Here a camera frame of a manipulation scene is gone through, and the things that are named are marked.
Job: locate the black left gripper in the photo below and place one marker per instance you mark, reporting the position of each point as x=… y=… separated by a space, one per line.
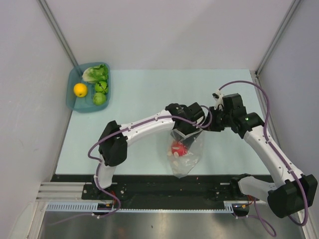
x=194 y=128

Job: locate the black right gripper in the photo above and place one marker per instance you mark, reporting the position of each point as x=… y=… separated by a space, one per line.
x=210 y=125

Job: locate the red fake tomato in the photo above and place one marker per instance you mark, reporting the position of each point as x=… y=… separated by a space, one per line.
x=178 y=149

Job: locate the clear polka dot zip bag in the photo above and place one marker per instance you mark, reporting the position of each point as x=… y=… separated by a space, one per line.
x=181 y=166

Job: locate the green fake pepper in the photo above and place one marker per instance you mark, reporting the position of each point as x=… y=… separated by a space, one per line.
x=99 y=98

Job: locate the green fake lettuce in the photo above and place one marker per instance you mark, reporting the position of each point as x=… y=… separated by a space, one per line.
x=95 y=74

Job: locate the yellow fake food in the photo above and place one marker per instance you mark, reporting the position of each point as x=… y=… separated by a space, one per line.
x=80 y=90

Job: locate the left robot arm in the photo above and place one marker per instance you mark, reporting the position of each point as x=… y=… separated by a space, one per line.
x=118 y=137

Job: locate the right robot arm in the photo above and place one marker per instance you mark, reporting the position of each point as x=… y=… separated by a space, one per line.
x=285 y=175

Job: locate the teal plastic bin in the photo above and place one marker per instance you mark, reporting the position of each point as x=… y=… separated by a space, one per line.
x=86 y=103

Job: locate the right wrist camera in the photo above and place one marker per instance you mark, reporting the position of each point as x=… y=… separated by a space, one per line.
x=219 y=104

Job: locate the front aluminium rail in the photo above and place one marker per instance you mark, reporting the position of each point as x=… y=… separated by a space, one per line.
x=72 y=191

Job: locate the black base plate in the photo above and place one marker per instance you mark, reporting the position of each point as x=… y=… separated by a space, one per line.
x=155 y=192

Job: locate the white cable duct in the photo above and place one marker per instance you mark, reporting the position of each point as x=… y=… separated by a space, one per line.
x=107 y=207

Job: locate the right aluminium corner post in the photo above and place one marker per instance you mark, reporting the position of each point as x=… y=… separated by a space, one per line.
x=278 y=35

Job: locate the aluminium corner post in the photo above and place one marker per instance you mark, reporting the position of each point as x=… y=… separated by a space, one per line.
x=278 y=35
x=44 y=6

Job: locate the left aluminium corner post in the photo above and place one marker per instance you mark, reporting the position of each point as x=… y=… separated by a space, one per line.
x=44 y=6

